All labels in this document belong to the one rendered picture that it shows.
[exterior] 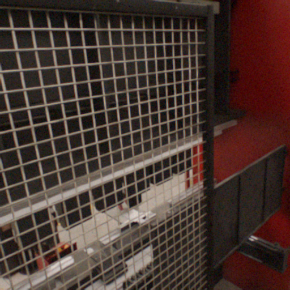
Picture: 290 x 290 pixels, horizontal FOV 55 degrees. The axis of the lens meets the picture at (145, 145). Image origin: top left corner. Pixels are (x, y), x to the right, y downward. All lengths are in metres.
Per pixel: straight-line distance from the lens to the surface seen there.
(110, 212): 1.79
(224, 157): 2.19
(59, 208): 1.36
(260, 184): 1.70
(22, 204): 1.03
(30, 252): 2.64
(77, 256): 1.71
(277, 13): 1.91
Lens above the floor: 1.90
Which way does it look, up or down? 18 degrees down
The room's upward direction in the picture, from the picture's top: 4 degrees counter-clockwise
